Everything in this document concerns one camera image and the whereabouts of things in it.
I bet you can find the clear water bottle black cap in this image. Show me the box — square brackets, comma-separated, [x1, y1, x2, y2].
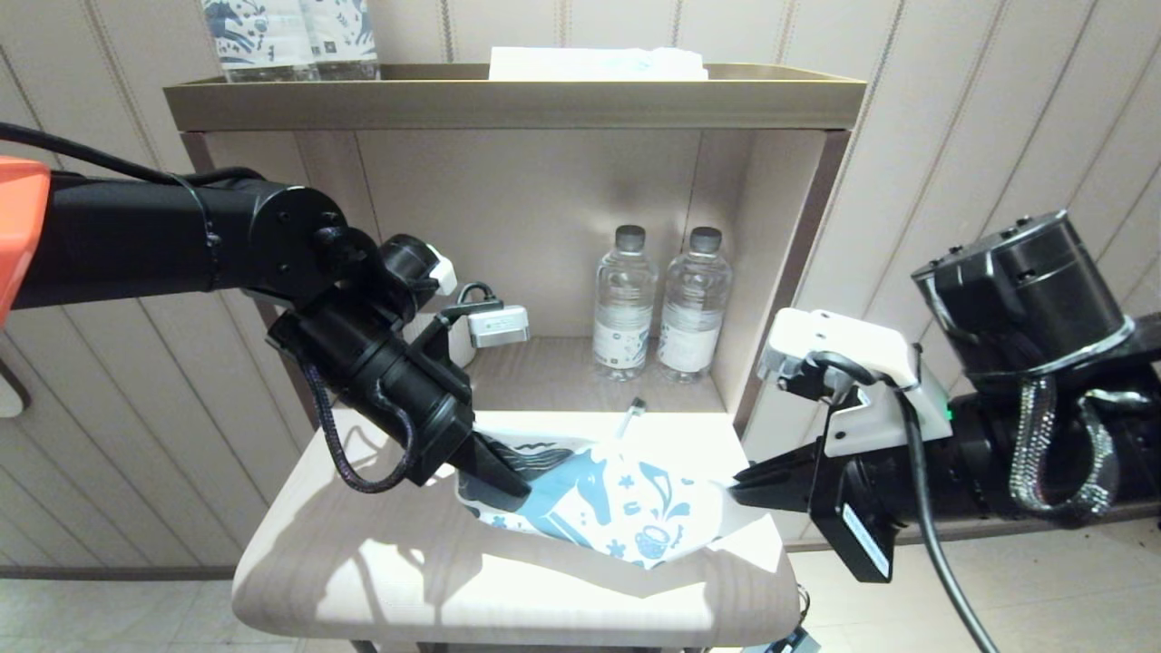
[656, 228, 732, 385]
[592, 226, 657, 383]

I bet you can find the black blue plastic part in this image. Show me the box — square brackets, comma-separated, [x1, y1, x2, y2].
[744, 626, 822, 653]

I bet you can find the blue patterned plastic bag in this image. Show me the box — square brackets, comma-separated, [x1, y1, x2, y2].
[456, 432, 772, 570]

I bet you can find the white ribbed ceramic mug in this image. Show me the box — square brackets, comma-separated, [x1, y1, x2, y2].
[404, 308, 479, 369]

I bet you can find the black camera cable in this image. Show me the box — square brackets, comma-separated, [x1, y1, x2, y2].
[440, 283, 504, 341]
[798, 352, 999, 653]

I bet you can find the black right camera cable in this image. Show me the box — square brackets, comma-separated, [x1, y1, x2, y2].
[798, 352, 999, 653]

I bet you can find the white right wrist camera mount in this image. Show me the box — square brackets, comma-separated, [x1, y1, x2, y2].
[757, 308, 951, 457]

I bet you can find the black left camera cable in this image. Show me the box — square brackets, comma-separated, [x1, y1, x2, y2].
[440, 283, 504, 341]

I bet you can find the beige wooden shelf cabinet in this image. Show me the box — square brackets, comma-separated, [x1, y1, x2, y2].
[180, 130, 854, 653]

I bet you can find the white blue tissue pack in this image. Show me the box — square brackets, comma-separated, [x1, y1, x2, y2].
[490, 47, 708, 83]

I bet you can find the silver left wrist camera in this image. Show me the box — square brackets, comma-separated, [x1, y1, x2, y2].
[467, 304, 532, 350]

